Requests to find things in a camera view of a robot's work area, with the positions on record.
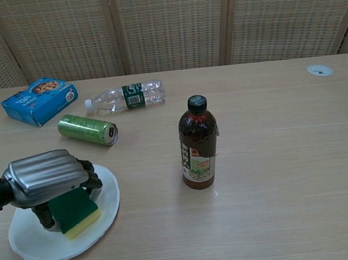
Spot blue cookie box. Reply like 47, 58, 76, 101
0, 76, 82, 130

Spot white plate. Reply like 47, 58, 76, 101
2, 161, 126, 260

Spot clear plastic water bottle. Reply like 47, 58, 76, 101
82, 78, 168, 116

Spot white cable grommet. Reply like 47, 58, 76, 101
306, 63, 334, 79

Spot brown tea bottle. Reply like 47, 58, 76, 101
176, 93, 225, 192

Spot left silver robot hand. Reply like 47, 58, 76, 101
0, 146, 107, 236

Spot green drink can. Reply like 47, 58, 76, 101
56, 110, 120, 151

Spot green yellow sponge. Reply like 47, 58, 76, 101
44, 185, 104, 243

